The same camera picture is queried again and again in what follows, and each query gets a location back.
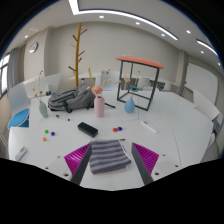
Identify black rectangular case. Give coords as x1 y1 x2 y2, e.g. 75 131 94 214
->
77 121 99 138

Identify grey striped towel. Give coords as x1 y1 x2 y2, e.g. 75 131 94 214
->
88 139 132 176

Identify white wall board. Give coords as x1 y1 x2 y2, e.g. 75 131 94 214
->
184 63 219 101

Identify wooden coat rack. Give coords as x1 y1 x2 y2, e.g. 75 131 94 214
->
67 21 88 88

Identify blue vase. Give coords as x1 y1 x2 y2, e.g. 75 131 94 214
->
124 70 141 114

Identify round wall clock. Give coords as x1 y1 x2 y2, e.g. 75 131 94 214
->
28 41 39 54

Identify black frame stand orange top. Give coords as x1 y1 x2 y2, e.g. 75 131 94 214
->
115 55 165 112

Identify black marker pen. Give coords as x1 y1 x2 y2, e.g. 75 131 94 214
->
55 114 71 122

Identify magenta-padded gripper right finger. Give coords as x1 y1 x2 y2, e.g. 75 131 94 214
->
130 142 183 186

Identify ceiling light strip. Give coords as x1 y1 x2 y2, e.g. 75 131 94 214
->
68 0 179 42

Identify white plastic chair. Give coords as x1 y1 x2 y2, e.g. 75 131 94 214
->
96 70 119 91

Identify grey curtain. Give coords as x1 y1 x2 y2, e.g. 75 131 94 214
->
7 47 21 89

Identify pink vase with flowers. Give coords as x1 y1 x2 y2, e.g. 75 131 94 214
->
87 67 114 118

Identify recessed ceiling lights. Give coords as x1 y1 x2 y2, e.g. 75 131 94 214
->
23 14 222 66

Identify large window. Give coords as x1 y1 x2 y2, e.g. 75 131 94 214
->
0 53 10 98

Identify white chair blue seat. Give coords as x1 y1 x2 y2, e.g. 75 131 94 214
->
7 82 32 129

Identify white remote control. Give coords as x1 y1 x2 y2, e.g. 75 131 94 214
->
14 145 28 162

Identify grey backpack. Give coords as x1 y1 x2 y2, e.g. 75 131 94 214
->
47 84 97 113

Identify green vase with dried stems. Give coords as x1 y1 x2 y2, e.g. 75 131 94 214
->
31 69 49 119

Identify white flat bar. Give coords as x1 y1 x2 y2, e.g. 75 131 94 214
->
140 120 159 134

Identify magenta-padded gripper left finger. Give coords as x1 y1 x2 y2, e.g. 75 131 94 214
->
41 143 93 186

